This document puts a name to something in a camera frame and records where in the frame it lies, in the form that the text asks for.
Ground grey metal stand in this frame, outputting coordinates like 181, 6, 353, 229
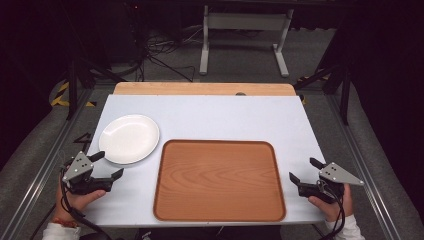
198, 4, 295, 79

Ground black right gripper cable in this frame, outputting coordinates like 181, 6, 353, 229
315, 179, 347, 240

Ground brown wooden tray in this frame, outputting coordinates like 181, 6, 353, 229
152, 139, 287, 223

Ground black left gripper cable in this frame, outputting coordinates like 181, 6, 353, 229
59, 165, 116, 240

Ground red bracelet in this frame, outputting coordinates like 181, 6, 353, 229
51, 217, 80, 229

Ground aluminium frame rail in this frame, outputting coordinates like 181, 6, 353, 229
323, 93, 403, 240
0, 88, 96, 240

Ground person's right hand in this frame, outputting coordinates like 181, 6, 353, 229
307, 184, 354, 223

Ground yellow black hazard tape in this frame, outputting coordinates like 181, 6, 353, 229
49, 81, 98, 109

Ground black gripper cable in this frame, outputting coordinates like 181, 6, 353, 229
59, 165, 116, 240
315, 179, 347, 240

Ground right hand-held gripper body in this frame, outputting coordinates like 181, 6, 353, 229
297, 162, 365, 205

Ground person's left hand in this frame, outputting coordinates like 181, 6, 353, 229
54, 179, 108, 224

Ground black tripod stand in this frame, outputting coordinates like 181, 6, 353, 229
64, 54, 128, 122
292, 61, 353, 127

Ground white round plate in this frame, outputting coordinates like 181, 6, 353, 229
98, 113, 161, 166

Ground black floor cables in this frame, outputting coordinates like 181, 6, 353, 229
141, 28, 198, 83

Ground black triangular bracket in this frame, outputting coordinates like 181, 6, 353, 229
73, 132, 94, 153

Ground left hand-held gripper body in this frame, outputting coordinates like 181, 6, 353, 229
61, 150, 115, 196

